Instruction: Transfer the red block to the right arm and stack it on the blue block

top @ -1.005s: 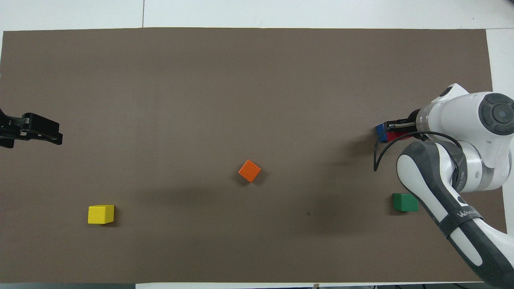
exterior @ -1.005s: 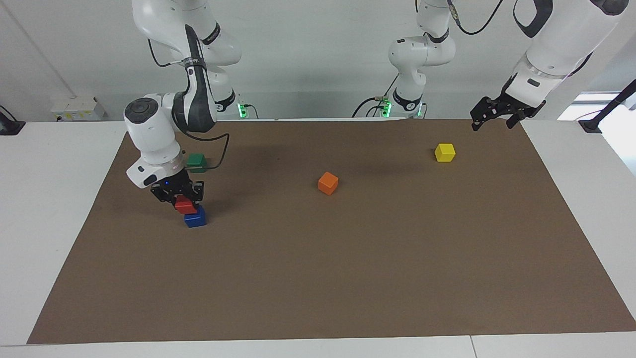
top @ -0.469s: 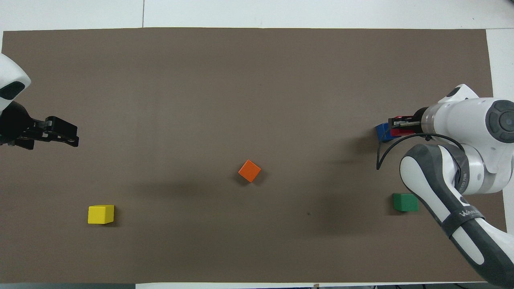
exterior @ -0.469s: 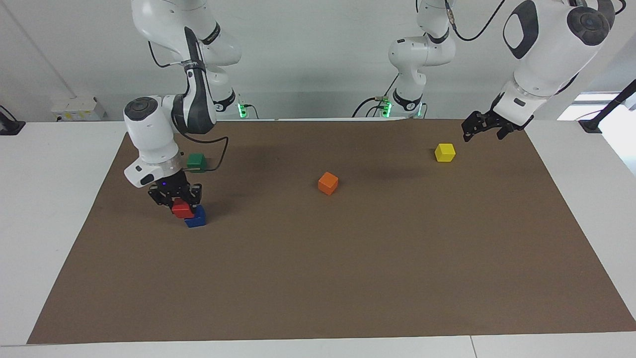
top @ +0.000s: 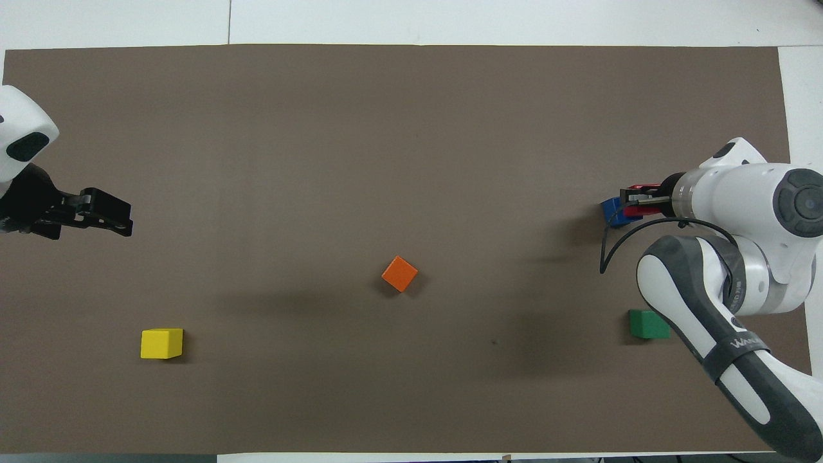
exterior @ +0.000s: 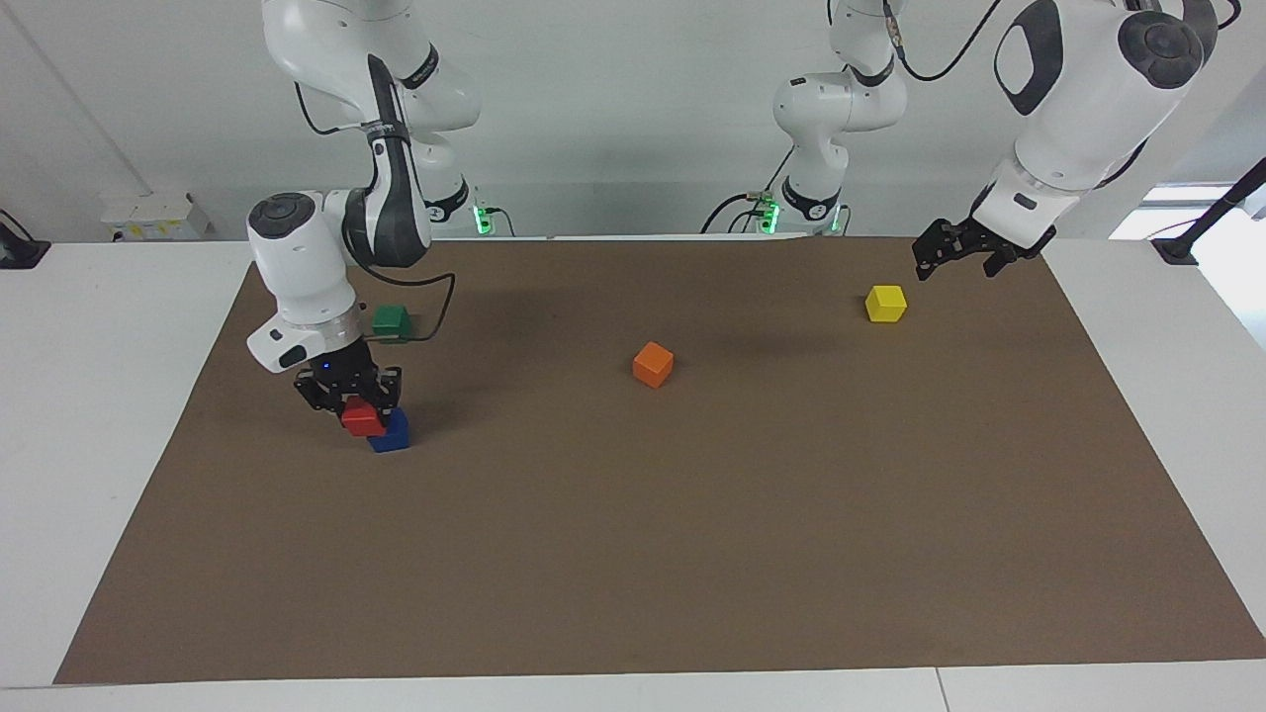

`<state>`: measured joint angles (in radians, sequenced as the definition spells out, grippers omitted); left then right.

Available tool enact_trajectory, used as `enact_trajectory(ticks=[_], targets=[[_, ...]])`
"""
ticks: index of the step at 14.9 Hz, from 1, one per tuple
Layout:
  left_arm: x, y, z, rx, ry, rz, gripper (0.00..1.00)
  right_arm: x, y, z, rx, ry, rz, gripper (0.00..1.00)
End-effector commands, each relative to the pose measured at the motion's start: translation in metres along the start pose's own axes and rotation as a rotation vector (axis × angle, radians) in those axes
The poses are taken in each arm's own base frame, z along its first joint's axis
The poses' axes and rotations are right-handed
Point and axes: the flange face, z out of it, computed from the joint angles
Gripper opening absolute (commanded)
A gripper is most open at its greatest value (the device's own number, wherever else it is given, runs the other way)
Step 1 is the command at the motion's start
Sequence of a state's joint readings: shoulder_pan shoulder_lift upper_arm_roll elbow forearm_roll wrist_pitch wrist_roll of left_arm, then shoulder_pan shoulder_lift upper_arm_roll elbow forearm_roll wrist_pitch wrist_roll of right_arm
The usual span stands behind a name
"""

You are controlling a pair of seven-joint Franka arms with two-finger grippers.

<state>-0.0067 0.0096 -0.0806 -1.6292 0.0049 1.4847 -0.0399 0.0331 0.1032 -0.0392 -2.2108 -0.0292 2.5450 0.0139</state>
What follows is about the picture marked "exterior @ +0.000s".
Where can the white power strip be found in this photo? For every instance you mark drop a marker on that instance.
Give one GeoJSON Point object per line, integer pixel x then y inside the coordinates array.
{"type": "Point", "coordinates": [153, 216]}

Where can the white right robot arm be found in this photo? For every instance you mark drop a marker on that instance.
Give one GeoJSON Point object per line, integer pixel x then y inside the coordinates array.
{"type": "Point", "coordinates": [297, 267]}

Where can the yellow wooden block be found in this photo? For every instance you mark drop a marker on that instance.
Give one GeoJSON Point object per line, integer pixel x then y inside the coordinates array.
{"type": "Point", "coordinates": [885, 305]}

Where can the black table clamp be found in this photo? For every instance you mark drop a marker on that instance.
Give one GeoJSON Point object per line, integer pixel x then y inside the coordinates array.
{"type": "Point", "coordinates": [20, 252]}

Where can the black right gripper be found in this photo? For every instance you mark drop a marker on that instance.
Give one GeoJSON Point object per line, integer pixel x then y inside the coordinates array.
{"type": "Point", "coordinates": [348, 374]}

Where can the black clamp stand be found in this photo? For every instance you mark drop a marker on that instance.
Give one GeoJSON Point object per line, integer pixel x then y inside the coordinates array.
{"type": "Point", "coordinates": [1174, 249]}

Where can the brown table mat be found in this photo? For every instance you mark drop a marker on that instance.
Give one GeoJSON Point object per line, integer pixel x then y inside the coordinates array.
{"type": "Point", "coordinates": [633, 544]}

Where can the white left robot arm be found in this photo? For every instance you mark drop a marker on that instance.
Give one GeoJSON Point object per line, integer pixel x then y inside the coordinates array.
{"type": "Point", "coordinates": [1078, 119]}

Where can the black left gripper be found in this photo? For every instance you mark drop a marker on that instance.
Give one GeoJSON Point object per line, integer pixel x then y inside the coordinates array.
{"type": "Point", "coordinates": [984, 232]}

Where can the blue wooden block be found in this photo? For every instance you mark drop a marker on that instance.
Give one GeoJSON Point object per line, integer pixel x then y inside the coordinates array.
{"type": "Point", "coordinates": [396, 437]}

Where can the orange wooden block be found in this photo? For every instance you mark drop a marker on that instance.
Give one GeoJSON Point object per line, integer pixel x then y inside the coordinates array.
{"type": "Point", "coordinates": [653, 366]}

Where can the green wooden block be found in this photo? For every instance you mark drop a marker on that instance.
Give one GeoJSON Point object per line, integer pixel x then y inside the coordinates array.
{"type": "Point", "coordinates": [394, 318]}

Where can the red wooden block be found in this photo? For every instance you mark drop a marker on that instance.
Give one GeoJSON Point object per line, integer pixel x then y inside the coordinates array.
{"type": "Point", "coordinates": [362, 420]}

